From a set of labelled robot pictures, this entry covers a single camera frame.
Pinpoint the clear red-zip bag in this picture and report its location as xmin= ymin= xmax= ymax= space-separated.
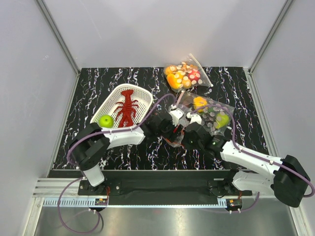
xmin=162 ymin=104 xmax=190 ymax=148

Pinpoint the white perforated plastic basket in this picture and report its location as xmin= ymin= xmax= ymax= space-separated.
xmin=91 ymin=84 xmax=153 ymax=128

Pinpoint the dotted bag of orange fruit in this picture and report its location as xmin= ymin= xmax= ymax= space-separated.
xmin=163 ymin=54 xmax=214 ymax=92

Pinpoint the purple cable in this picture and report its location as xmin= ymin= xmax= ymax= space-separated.
xmin=57 ymin=93 xmax=178 ymax=235
xmin=189 ymin=103 xmax=315 ymax=213

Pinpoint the red fake lobster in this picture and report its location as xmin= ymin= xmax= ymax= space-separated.
xmin=114 ymin=89 xmax=139 ymax=128

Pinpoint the green fake pear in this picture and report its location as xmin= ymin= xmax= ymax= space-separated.
xmin=214 ymin=113 xmax=230 ymax=129

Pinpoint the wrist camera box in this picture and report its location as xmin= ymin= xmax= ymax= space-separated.
xmin=169 ymin=108 xmax=184 ymax=126
xmin=186 ymin=113 xmax=202 ymax=125

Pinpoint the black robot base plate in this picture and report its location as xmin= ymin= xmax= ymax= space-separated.
xmin=78 ymin=170 xmax=252 ymax=207

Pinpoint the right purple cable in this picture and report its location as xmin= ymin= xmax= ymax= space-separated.
xmin=189 ymin=103 xmax=315 ymax=213

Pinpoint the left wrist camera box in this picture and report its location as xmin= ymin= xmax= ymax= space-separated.
xmin=169 ymin=108 xmax=184 ymax=126

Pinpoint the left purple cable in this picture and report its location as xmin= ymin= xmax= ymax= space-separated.
xmin=57 ymin=93 xmax=178 ymax=235

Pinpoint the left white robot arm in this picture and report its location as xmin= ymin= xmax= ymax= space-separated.
xmin=67 ymin=114 xmax=183 ymax=195

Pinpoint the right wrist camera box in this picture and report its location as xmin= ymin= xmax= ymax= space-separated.
xmin=186 ymin=113 xmax=202 ymax=125

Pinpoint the white slotted cable duct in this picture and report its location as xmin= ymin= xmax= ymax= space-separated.
xmin=43 ymin=197 xmax=227 ymax=208

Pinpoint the green fake apple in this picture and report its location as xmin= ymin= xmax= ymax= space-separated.
xmin=98 ymin=115 xmax=114 ymax=128

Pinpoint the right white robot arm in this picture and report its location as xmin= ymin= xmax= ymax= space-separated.
xmin=182 ymin=122 xmax=310 ymax=207

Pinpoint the dotted bag with yellow pepper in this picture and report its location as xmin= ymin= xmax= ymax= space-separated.
xmin=177 ymin=91 xmax=235 ymax=135

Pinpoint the yellow fake bell pepper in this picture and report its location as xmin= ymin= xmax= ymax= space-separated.
xmin=193 ymin=96 xmax=208 ymax=113

